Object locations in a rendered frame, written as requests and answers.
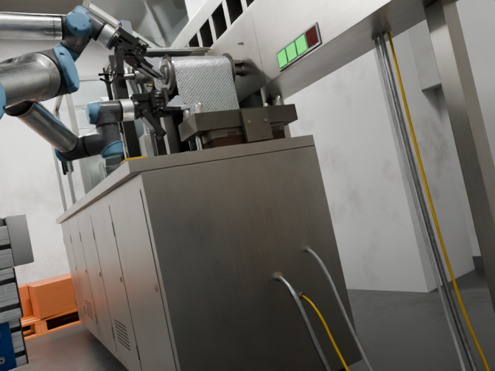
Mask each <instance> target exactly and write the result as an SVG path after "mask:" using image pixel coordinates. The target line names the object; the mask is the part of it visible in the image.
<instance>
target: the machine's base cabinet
mask: <svg viewBox="0 0 495 371"><path fill-rule="evenodd" d="M61 227H62V232H63V242H64V245H65V247H66V254H67V259H68V263H69V269H70V273H71V281H72V285H73V289H74V296H75V303H76V307H77V311H78V315H79V319H80V321H81V323H82V324H84V326H85V327H87V329H89V331H90V332H92V334H93V335H95V337H96V338H98V340H100V341H101V343H103V345H104V346H106V348H107V349H108V350H109V351H110V352H111V353H112V354H113V355H114V356H115V357H116V358H117V359H118V360H119V361H120V362H121V363H122V364H123V365H124V366H125V367H126V368H127V369H128V370H129V371H325V369H324V367H323V365H322V363H321V361H320V358H319V356H318V354H317V352H316V350H315V347H314V345H313V343H312V340H311V339H310V336H309V333H308V331H307V329H306V326H305V324H304V322H303V319H302V317H301V314H300V312H299V310H298V307H297V306H296V304H295V301H294V300H293V298H292V296H291V294H290V293H289V291H288V290H287V288H286V287H285V285H284V284H283V283H282V282H281V281H277V280H275V279H274V274H275V273H276V272H281V273H282V274H283V275H284V278H285V279H286V280H287V281H288V282H289V283H290V285H291V286H292V287H293V289H294V290H295V292H296V294H297V296H298V293H299V292H304V293H305V295H306V297H307V298H308V299H310V300H311V301H312V303H313V304H314V305H315V307H316V308H317V309H318V311H319V312H320V314H321V316H322V317H323V319H324V321H325V323H326V325H327V327H328V329H329V331H330V333H331V335H332V337H333V339H334V342H335V344H336V346H337V348H338V350H339V351H340V354H341V356H342V357H343V360H344V361H345V363H346V365H347V366H349V365H352V364H354V363H356V362H358V361H361V360H362V356H361V353H360V351H359V348H358V347H357V344H356V342H355V340H354V338H353V336H352V334H351V331H350V329H349V327H348V324H347V322H346V321H345V317H344V316H343V313H342V311H341V308H340V306H339V303H338V302H337V298H336V297H335V294H334V291H333V289H332V287H331V284H330V282H329V280H328V278H327V276H326V274H325V272H324V271H323V268H322V266H321V265H320V264H319V262H318V261H317V259H316V258H315V257H314V256H313V254H311V253H310V252H304V250H303V248H304V246H306V245H309V246H310V247H311V249H312V251H314V252H315V253H316V254H317V255H318V257H319V258H320V259H321V261H322V262H323V264H324V265H325V267H326V268H327V270H328V272H329V274H330V276H331V279H332V280H333V282H334V285H335V287H336V289H337V292H338V294H339V296H340V299H341V301H342V304H343V306H344V309H345V312H346V313H347V315H348V318H349V320H350V322H351V325H352V327H353V329H354V332H355V334H357V332H356V329H355V325H354V319H353V315H352V312H351V306H350V302H349V299H348V292H347V288H346V284H345V278H344V275H343V268H342V265H341V261H340V255H339V252H338V248H337V242H336V238H335V234H334V228H333V224H332V220H331V214H330V211H329V204H328V201H327V197H326V191H325V188H324V184H323V178H322V174H321V170H320V164H319V160H318V156H317V150H316V147H315V146H306V147H301V148H296V149H287V150H281V151H277V152H268V153H262V154H257V155H248V156H243V157H238V158H229V159H224V160H215V161H209V162H205V163H196V164H190V165H185V166H176V167H171V168H166V169H157V170H152V171H146V172H140V173H139V174H137V175H136V176H135V177H132V178H131V179H129V180H128V181H127V182H125V183H123V184H121V185H120V186H119V187H117V188H115V189H114V190H112V191H111V192H109V193H108V194H106V195H105V196H103V197H102V198H100V199H98V200H97V201H96V202H94V203H92V204H91V205H89V206H88V207H86V208H84V209H83V210H81V211H80V212H79V213H77V214H75V215H73V216H72V217H71V218H69V219H67V220H66V221H64V222H63V223H61ZM299 299H300V301H301V303H302V305H303V308H304V310H305V312H306V315H307V316H308V318H309V321H310V324H311V326H312V329H313V331H314V332H315V335H316V338H317V340H318V342H319V345H320V347H321V349H322V351H323V354H324V356H325V357H326V360H327V362H328V363H329V366H330V368H331V371H346V370H345V368H344V366H343V363H342V362H341V360H340V358H339V356H338V355H337V352H336V350H335V349H334V346H333V344H332V343H331V340H330V338H329V335H328V334H327V332H326V329H325V327H324V325H323V323H322V322H321V320H320V317H319V316H318V315H317V313H316V311H315V310H314V309H313V307H312V306H311V305H310V304H309V303H308V302H307V301H306V300H305V299H302V298H299Z"/></svg>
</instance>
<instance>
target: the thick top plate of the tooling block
mask: <svg viewBox="0 0 495 371"><path fill-rule="evenodd" d="M258 108H267V112H268V116H269V120H270V123H277V122H283V123H284V126H286V125H288V124H290V123H292V122H294V121H296V120H298V115H297V111H296V108H295V104H288V105H273V106H266V107H251V108H242V109H235V110H220V111H211V112H204V113H193V114H192V115H191V116H190V117H188V118H187V119H186V120H185V121H183V122H182V123H181V124H179V125H178V129H179V133H180V139H181V142H184V141H195V140H196V139H195V136H196V135H202V136H203V135H205V134H206V133H208V132H210V131H212V130H220V129H227V128H233V127H242V122H241V118H240V115H239V111H241V110H250V109H258Z"/></svg>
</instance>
